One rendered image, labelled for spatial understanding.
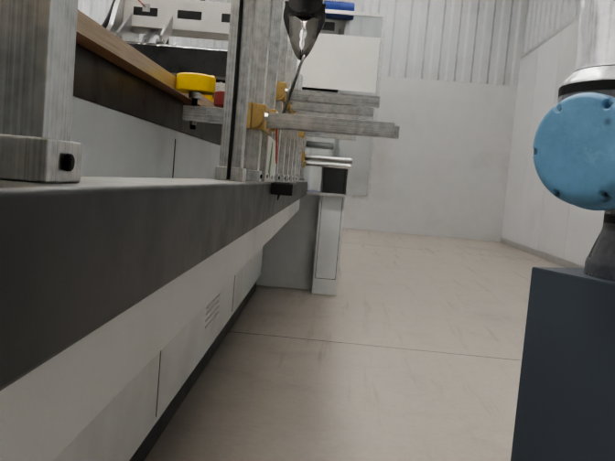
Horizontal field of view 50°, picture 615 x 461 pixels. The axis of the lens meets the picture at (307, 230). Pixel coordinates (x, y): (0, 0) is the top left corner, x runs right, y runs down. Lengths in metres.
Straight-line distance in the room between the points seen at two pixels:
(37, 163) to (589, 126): 0.73
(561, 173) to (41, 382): 0.72
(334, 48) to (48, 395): 3.84
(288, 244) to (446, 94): 6.66
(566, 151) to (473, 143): 9.65
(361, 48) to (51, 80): 3.86
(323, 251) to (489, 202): 6.69
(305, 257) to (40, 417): 3.89
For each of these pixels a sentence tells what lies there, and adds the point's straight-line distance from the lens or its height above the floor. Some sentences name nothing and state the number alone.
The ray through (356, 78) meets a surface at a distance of 4.15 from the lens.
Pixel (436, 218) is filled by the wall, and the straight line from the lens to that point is 10.50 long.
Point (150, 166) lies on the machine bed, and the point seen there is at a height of 0.71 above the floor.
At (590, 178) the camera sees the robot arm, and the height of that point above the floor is 0.75.
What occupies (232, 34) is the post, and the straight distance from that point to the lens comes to 1.10.
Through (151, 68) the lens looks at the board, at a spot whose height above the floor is 0.89.
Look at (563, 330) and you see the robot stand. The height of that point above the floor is 0.51.
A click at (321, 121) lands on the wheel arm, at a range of 1.37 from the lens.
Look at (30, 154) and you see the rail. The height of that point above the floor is 0.71.
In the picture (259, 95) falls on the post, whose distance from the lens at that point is 1.34.
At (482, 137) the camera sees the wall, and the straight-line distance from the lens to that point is 10.62.
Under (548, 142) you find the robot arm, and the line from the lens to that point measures 0.96.
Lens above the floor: 0.71
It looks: 4 degrees down
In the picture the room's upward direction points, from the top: 5 degrees clockwise
